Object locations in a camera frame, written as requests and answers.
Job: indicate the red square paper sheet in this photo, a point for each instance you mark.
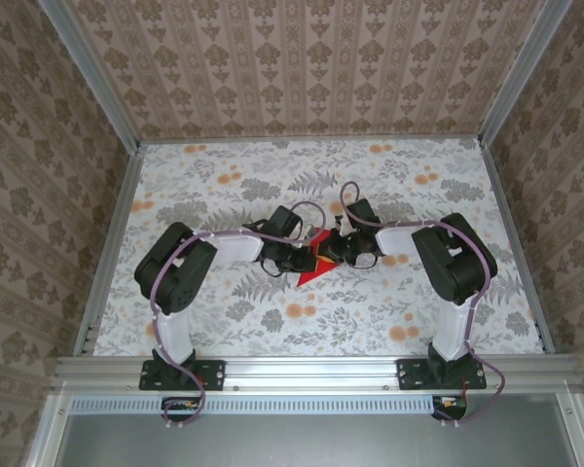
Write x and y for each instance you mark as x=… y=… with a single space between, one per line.
x=311 y=277

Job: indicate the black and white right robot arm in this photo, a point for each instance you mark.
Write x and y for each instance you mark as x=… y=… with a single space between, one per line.
x=457 y=262

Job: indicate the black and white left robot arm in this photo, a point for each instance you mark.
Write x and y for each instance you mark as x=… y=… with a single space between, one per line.
x=175 y=272

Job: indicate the floral patterned table cover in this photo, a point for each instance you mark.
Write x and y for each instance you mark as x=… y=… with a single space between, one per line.
x=297 y=160

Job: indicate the grey metal panel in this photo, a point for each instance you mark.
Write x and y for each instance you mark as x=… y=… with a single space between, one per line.
x=297 y=442

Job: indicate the small black circuit board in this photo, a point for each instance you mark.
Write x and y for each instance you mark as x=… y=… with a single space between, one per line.
x=182 y=407
x=450 y=406

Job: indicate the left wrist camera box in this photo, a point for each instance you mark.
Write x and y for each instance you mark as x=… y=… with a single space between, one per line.
x=309 y=233

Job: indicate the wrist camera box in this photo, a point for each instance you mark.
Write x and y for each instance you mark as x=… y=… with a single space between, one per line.
x=309 y=233
x=340 y=228

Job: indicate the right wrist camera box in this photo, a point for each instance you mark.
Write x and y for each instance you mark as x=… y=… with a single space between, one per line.
x=340 y=228

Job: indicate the aluminium mounting rail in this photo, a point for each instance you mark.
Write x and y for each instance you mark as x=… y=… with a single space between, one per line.
x=311 y=372

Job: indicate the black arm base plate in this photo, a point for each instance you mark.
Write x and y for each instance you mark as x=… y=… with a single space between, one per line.
x=409 y=374
x=214 y=374

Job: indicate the aluminium side rail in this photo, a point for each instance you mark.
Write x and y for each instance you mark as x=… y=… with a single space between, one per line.
x=111 y=248
x=516 y=243

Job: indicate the aluminium frame post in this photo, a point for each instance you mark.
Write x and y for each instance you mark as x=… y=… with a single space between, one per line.
x=518 y=73
x=93 y=73

